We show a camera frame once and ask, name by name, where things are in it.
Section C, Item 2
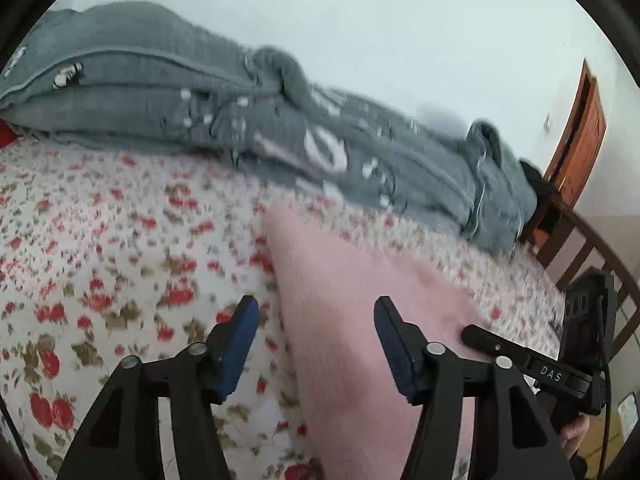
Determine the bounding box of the pink knit sweater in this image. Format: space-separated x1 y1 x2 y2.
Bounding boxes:
265 203 481 479

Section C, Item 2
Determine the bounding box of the person right hand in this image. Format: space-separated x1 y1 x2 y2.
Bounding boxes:
560 414 590 460

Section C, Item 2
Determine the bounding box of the orange wooden door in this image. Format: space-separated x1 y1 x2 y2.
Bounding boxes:
544 60 606 208

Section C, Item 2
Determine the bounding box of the floral bed sheet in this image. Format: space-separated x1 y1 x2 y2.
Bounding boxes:
1 138 562 479

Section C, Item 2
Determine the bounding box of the red pillow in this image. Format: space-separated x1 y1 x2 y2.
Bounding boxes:
0 122 18 148

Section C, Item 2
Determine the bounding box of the grey floral quilt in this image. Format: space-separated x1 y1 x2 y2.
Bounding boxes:
1 1 537 254

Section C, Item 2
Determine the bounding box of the black garment on rail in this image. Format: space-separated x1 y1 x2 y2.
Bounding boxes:
520 159 554 198

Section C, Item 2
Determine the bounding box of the white wall switch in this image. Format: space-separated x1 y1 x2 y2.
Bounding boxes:
542 114 552 133

